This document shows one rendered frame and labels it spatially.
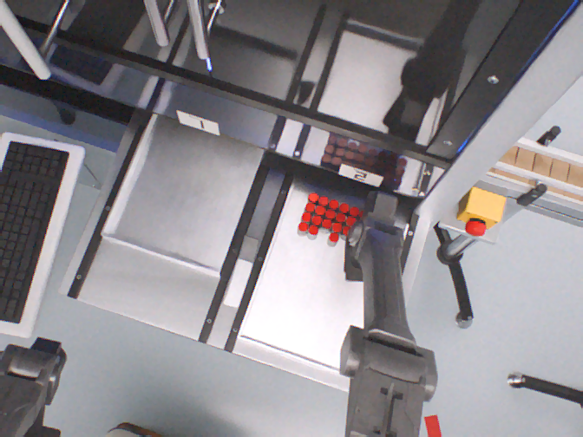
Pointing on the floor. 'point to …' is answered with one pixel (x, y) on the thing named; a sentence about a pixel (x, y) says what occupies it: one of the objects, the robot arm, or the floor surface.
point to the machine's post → (511, 114)
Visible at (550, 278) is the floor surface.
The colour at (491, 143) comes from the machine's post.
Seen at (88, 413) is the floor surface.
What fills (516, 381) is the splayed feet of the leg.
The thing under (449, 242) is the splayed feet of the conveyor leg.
